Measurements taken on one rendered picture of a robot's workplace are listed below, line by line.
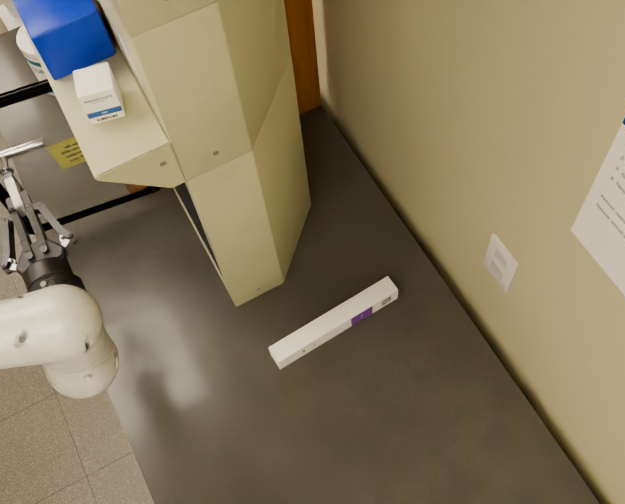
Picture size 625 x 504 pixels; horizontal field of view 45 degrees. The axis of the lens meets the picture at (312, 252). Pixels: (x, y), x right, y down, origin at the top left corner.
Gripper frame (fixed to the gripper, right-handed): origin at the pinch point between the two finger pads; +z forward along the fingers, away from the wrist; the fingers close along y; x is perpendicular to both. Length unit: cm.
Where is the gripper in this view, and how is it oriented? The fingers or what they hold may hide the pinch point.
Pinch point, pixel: (16, 196)
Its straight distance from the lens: 139.8
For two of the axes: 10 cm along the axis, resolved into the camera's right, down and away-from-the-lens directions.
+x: 0.7, 4.7, 8.8
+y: -8.8, 4.4, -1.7
